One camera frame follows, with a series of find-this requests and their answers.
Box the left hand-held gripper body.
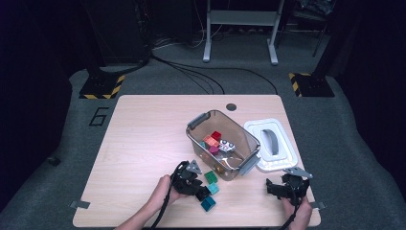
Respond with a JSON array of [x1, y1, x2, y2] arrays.
[[170, 159, 204, 196]]

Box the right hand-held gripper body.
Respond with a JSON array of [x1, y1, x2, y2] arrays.
[[280, 166, 315, 206]]

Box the light teal building block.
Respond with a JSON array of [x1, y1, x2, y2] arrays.
[[205, 182, 220, 196]]

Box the salmon pink building block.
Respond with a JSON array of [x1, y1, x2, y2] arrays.
[[202, 134, 220, 149]]

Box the white toy ambulance car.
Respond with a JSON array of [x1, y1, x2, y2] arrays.
[[218, 139, 237, 153]]

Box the white plastic lid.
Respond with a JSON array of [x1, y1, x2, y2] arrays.
[[243, 118, 300, 172]]

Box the clear brown storage box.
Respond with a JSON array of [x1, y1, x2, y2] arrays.
[[186, 109, 261, 182]]

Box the person's right hand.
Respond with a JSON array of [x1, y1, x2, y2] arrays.
[[282, 195, 314, 226]]

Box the person's left hand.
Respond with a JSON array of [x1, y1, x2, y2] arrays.
[[151, 173, 180, 209]]

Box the dark teal building block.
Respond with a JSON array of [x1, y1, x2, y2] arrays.
[[200, 195, 217, 213]]

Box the green building block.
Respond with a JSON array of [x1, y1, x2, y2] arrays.
[[204, 171, 218, 185]]

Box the black stand striped base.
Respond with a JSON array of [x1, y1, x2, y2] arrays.
[[79, 0, 126, 100], [288, 0, 341, 99]]

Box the dark curtain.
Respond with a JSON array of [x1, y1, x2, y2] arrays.
[[331, 0, 406, 193], [0, 0, 97, 214]]

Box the dark cabinet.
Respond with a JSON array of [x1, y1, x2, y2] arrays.
[[84, 0, 152, 65]]

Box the dark metal table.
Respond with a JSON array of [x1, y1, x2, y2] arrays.
[[281, 0, 336, 58]]

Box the grey metal table bracket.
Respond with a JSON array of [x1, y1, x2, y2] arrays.
[[69, 199, 91, 210], [310, 200, 327, 211]]

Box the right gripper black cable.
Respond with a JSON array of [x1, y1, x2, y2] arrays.
[[279, 204, 302, 230]]

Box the black floor cable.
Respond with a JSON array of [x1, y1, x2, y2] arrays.
[[152, 55, 280, 96], [159, 59, 226, 96]]

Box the white metal stand frame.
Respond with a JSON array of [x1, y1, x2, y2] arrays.
[[202, 0, 285, 66]]

